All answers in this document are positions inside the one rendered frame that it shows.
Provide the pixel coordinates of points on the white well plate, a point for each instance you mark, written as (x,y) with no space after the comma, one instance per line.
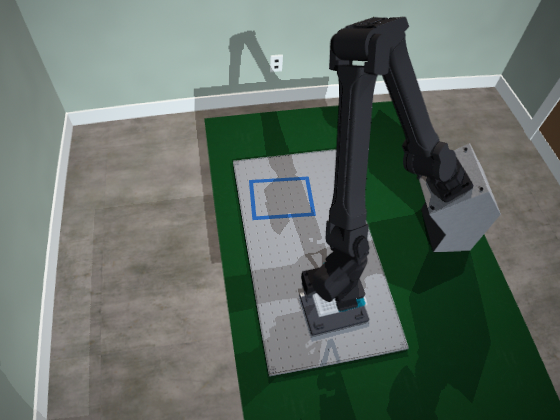
(320,306)

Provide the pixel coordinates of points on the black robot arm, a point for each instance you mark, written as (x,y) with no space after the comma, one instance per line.
(424,154)

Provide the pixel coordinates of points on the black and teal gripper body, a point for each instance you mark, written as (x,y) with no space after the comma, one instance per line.
(348,300)

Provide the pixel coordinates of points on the blue tape outline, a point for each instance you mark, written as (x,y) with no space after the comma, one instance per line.
(254,217)

